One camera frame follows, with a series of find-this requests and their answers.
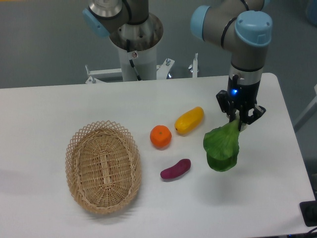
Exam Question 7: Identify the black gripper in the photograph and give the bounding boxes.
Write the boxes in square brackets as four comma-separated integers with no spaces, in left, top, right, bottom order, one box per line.
[216,75,266,131]

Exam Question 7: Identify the green leafy vegetable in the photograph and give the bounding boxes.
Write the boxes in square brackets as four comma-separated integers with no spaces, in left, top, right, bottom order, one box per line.
[203,120,240,172]

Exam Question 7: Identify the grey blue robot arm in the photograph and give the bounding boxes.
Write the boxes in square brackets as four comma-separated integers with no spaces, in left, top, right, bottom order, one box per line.
[82,0,273,130]

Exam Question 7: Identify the yellow mango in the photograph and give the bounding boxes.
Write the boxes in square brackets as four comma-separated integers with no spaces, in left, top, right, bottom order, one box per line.
[174,107,205,135]

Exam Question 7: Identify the purple sweet potato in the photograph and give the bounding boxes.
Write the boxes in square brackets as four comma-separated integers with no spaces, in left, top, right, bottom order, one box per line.
[160,159,191,180]

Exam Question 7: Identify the orange fruit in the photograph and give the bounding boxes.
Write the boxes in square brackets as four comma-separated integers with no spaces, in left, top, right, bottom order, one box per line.
[150,125,172,149]

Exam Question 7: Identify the black device at table edge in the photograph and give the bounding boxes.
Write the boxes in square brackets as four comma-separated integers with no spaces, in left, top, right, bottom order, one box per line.
[299,200,317,227]

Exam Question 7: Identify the woven wicker basket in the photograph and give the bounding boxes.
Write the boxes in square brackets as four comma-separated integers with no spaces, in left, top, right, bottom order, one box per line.
[65,120,142,214]

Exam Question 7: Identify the white metal frame leg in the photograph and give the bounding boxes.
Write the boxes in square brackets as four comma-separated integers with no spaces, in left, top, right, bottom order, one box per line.
[293,85,317,132]

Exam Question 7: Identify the black cable on pedestal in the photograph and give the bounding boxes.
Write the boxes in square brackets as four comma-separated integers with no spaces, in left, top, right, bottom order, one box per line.
[125,39,142,81]

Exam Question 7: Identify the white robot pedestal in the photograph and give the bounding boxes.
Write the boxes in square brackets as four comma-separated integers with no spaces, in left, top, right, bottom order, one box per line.
[85,13,200,84]

